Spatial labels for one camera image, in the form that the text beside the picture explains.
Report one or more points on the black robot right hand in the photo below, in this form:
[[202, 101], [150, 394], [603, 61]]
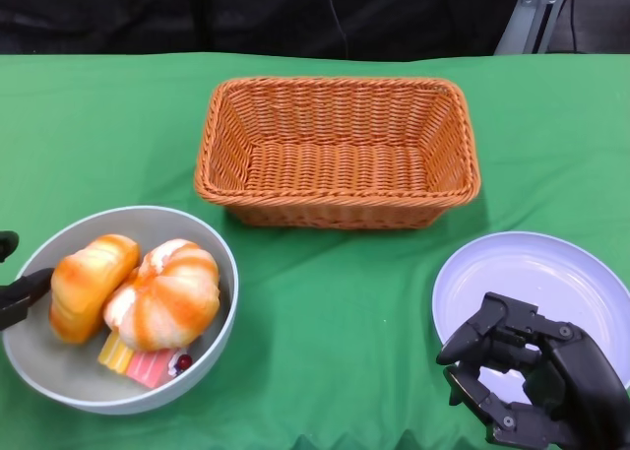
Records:
[[581, 376]]

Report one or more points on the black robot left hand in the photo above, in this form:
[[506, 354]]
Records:
[[15, 297]]

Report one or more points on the long golden bread loaf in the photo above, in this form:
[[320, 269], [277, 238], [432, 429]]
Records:
[[83, 287]]

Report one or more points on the yellow striped cake slice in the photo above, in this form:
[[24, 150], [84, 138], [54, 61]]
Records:
[[115, 354]]

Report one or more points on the pink striped cake slice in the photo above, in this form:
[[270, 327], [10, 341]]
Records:
[[147, 368]]

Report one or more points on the grey ceramic bowl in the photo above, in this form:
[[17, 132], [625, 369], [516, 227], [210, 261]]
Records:
[[147, 223]]

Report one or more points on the round pumpkin-shaped bread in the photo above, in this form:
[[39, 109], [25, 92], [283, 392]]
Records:
[[172, 297]]

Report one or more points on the lavender plate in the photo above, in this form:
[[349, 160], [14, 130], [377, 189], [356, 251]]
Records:
[[531, 268]]

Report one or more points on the orange wicker basket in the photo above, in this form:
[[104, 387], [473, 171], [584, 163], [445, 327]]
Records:
[[334, 174]]

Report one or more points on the green tablecloth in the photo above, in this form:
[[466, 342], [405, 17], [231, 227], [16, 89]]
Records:
[[344, 282]]

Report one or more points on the black backdrop cloth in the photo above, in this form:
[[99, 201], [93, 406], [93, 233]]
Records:
[[147, 17]]

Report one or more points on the grey metal frame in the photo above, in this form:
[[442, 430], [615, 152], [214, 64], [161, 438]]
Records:
[[517, 21]]

